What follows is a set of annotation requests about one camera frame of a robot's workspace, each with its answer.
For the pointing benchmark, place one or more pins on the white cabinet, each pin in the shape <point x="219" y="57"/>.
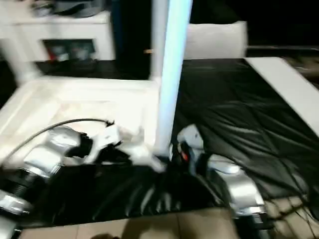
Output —
<point x="74" y="32"/>

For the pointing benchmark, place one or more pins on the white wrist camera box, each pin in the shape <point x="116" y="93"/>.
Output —
<point x="192" y="134"/>
<point x="107" y="139"/>

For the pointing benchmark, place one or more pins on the small tan label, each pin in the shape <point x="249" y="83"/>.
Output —
<point x="148" y="51"/>

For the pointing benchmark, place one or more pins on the white plastic table leg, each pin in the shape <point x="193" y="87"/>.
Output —
<point x="17" y="62"/>
<point x="174" y="62"/>
<point x="156" y="37"/>

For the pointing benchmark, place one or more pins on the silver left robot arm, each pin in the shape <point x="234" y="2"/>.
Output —
<point x="49" y="149"/>

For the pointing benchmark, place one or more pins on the white flat board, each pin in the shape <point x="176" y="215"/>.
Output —
<point x="286" y="87"/>

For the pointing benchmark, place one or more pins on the red bottle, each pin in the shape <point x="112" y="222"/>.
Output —
<point x="51" y="53"/>

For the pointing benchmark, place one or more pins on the white plastic table top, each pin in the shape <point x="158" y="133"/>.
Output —
<point x="74" y="99"/>

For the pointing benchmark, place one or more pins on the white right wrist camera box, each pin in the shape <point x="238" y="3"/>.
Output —
<point x="192" y="134"/>

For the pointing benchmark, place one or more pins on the black mat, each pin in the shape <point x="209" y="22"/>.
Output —
<point x="236" y="112"/>

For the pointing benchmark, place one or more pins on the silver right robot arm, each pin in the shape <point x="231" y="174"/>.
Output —
<point x="241" y="189"/>

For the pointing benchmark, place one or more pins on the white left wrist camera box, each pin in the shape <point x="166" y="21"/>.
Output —
<point x="107" y="139"/>

